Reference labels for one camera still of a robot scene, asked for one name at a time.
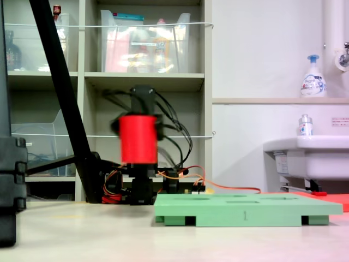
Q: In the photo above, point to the beige shelf unit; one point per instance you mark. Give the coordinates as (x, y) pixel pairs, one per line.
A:
(144, 79)

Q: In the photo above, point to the white foam soap bottle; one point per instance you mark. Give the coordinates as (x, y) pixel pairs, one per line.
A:
(313, 82)

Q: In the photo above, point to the black tripod brace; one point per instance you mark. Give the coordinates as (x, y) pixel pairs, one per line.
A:
(49, 165)

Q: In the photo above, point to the white sink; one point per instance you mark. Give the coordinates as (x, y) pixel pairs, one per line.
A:
(321, 161)

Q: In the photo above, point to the orange bottle pink cap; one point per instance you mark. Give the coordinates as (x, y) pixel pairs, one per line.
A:
(161, 49)

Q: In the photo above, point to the black tripod leg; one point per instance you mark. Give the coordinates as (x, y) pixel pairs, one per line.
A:
(63, 82)
(4, 82)

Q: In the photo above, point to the black base clamp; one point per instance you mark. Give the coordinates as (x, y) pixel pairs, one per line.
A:
(170, 183)

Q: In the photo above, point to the clear plastic bin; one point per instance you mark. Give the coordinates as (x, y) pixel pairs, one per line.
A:
(41, 147)
(30, 49)
(180, 41)

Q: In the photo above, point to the green shape sorting board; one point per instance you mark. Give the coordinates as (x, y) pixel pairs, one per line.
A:
(245, 211)

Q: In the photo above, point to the small wall sign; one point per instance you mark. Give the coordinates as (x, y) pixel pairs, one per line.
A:
(340, 122)

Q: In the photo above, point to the teal topped package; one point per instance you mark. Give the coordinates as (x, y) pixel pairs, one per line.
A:
(128, 17)

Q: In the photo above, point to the dark glass bottle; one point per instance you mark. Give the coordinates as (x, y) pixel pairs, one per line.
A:
(13, 54)

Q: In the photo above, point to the notched black stack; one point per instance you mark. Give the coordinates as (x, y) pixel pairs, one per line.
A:
(11, 191)

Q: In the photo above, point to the red cylinder block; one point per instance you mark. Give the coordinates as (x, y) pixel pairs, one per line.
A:
(138, 139)

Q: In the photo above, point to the small clear sanitiser bottle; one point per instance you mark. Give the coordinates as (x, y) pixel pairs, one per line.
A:
(305, 127)

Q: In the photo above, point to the metal faucet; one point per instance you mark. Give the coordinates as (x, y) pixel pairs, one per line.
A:
(343, 58)

